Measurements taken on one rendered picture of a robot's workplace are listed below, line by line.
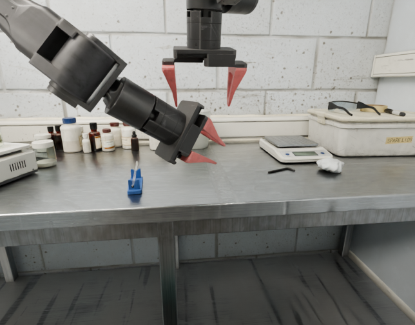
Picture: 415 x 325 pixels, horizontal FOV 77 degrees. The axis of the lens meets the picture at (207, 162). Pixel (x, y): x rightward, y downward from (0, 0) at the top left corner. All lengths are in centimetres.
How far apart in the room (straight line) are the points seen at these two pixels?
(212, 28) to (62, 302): 128
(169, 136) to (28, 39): 20
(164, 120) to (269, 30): 97
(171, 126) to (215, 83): 84
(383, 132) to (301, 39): 54
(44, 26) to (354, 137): 94
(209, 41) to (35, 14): 23
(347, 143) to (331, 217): 37
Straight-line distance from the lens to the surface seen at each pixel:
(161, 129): 39
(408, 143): 118
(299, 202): 65
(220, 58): 45
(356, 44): 146
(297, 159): 91
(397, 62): 140
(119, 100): 36
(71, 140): 111
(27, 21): 40
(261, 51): 126
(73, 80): 36
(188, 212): 59
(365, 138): 108
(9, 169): 87
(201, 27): 45
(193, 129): 40
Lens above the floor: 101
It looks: 17 degrees down
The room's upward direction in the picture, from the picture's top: straight up
